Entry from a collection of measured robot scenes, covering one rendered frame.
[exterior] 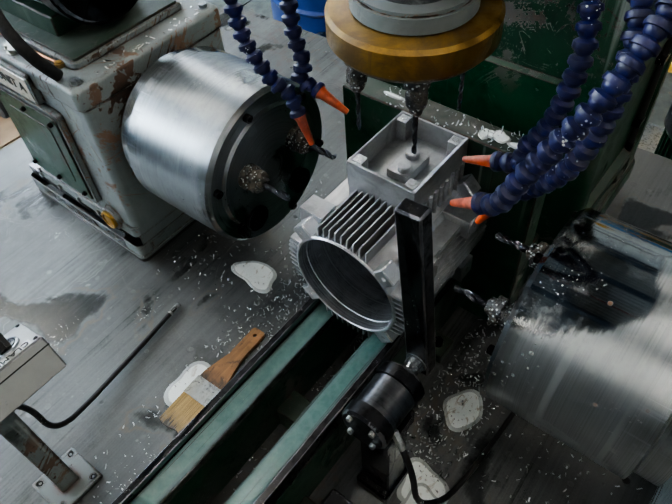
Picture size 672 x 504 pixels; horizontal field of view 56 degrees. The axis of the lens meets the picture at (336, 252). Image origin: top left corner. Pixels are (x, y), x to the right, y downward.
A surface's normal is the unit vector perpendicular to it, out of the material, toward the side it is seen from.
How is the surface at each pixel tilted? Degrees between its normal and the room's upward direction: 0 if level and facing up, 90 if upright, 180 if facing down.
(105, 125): 90
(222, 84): 5
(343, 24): 0
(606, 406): 66
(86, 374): 0
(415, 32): 90
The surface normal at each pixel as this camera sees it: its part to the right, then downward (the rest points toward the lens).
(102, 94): 0.79, 0.44
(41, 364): 0.70, 0.14
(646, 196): -0.06, -0.64
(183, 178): -0.60, 0.36
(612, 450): -0.62, 0.56
